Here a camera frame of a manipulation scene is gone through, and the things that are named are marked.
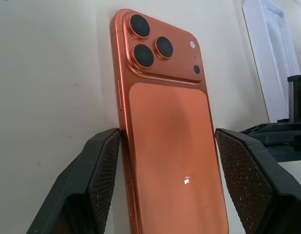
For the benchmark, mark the orange smartphone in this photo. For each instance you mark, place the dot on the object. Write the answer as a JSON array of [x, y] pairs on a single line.
[[169, 136]]

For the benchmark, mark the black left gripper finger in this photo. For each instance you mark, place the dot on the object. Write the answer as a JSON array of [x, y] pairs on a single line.
[[86, 185]]

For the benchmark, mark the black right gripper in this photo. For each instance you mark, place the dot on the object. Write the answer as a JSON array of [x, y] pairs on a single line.
[[274, 141]]

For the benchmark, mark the white phone box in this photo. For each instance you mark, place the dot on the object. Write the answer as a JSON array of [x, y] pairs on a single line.
[[269, 53]]

